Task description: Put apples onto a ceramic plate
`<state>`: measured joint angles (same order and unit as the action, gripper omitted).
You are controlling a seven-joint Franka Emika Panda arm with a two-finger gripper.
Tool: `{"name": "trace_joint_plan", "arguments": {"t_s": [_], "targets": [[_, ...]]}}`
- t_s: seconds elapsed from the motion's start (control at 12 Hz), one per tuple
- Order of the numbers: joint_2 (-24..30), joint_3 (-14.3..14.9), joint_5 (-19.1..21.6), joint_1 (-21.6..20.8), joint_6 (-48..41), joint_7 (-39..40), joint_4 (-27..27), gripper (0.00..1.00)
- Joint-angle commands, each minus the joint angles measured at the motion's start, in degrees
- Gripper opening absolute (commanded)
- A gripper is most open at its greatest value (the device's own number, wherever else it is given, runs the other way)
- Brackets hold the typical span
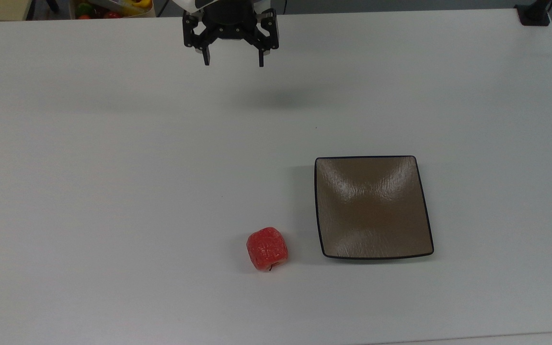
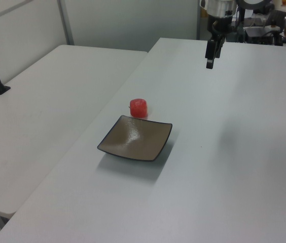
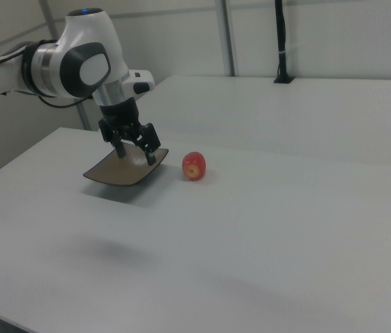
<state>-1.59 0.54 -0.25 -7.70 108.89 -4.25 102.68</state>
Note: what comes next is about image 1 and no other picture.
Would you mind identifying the square brown ceramic plate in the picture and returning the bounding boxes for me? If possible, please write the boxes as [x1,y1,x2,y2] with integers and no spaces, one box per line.
[314,155,435,261]

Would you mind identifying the black table clamp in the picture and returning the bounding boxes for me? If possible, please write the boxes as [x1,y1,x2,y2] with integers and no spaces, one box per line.
[515,0,552,26]

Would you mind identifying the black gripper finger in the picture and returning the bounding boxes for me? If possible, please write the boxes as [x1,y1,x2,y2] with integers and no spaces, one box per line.
[183,11,215,66]
[248,9,279,68]

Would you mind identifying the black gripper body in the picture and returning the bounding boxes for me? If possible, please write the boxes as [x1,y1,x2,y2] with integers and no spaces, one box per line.
[202,0,260,41]

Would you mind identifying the cardboard box of fruit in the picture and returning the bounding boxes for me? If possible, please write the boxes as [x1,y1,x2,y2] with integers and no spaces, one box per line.
[69,0,156,20]

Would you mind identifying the yellow toy fruit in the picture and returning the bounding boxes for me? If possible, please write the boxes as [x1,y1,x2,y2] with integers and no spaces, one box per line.
[121,0,153,13]

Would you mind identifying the red apple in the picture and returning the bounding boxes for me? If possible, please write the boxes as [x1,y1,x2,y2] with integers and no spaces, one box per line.
[246,227,289,272]

